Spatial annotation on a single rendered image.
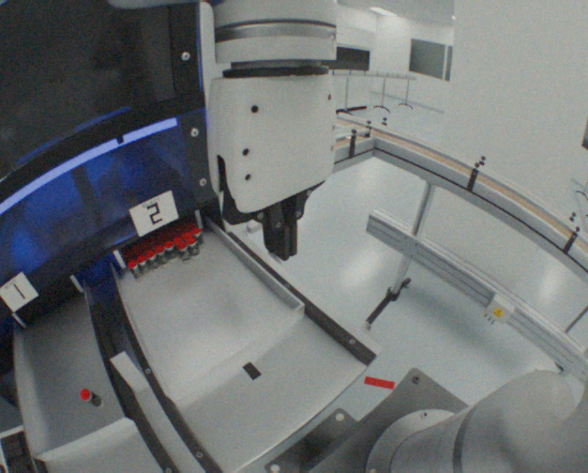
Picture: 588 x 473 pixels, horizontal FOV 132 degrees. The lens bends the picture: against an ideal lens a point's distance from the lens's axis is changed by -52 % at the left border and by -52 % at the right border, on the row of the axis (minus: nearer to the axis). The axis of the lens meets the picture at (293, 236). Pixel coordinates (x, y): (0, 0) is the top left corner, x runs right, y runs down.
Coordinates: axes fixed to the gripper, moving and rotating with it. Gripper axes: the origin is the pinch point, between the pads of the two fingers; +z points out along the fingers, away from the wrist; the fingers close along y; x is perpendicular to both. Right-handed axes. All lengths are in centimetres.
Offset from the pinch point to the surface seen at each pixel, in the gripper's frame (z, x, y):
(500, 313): 60, 41, -80
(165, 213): 9.1, -28.0, 5.0
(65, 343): 22, -24, 38
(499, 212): 23, 18, -82
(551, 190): 20, 45, -144
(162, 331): 22.1, -14.7, 15.7
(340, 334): 20.3, 5.3, -6.8
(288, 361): 22.3, 2.6, 1.7
